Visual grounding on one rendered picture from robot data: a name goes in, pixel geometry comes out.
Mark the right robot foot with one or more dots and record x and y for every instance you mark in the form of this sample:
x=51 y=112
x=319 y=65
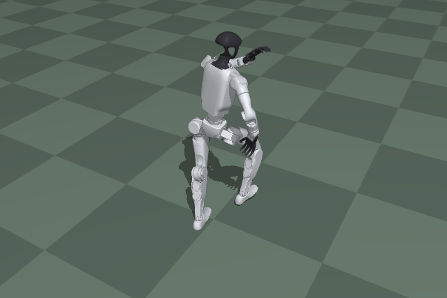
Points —
x=239 y=199

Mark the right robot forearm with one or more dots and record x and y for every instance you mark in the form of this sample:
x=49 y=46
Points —
x=252 y=127

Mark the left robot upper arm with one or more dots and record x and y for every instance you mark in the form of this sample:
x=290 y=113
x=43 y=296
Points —
x=205 y=60

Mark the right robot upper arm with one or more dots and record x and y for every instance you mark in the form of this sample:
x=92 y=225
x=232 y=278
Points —
x=240 y=85

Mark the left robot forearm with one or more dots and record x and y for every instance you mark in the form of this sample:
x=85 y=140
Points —
x=238 y=62

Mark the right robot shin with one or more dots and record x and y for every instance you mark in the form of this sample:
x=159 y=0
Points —
x=251 y=167

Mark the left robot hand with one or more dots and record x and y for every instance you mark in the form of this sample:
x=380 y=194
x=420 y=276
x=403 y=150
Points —
x=251 y=56

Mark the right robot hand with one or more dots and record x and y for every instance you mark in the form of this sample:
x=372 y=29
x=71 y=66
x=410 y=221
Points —
x=250 y=144

